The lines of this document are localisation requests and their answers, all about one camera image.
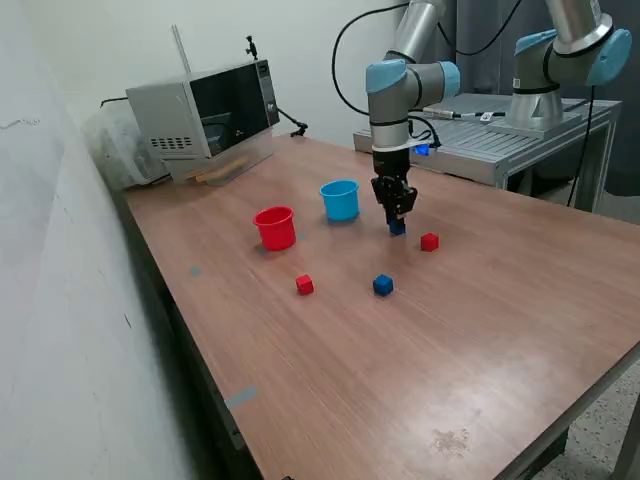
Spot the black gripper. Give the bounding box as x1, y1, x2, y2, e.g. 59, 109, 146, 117
370, 148, 419, 234

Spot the silver blue-jointed robot arm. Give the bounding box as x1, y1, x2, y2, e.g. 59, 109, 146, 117
364, 0, 634, 152

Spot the blue plastic bin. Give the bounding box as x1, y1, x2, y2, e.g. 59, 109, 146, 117
318, 179, 361, 223

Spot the red plastic bin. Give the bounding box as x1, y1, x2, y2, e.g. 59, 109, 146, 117
252, 205, 297, 252

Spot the silver cylindrical connector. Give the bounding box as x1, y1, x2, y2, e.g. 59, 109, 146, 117
422, 105, 464, 121

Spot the aluminium robot mounting table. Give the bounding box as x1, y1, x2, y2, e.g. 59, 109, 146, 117
352, 92, 623, 214

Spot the wooden stick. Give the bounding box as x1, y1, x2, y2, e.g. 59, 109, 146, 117
195, 167, 236, 186
185, 157, 250, 181

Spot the silver microwave oven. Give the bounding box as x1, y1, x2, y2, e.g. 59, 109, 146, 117
124, 58, 281, 162

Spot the long tape strip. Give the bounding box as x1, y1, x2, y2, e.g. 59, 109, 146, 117
223, 384, 260, 411

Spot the thin white rod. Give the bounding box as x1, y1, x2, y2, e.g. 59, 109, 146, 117
171, 24, 193, 75

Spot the translucent plastic bag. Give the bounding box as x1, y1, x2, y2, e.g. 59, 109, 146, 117
82, 107, 171, 190

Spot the thin cable with white tag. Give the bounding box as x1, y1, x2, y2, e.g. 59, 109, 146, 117
459, 110, 507, 123

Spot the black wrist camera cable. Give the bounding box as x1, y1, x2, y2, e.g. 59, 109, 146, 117
332, 0, 524, 149

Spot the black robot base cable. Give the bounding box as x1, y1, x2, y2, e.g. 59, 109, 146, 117
559, 84, 596, 207

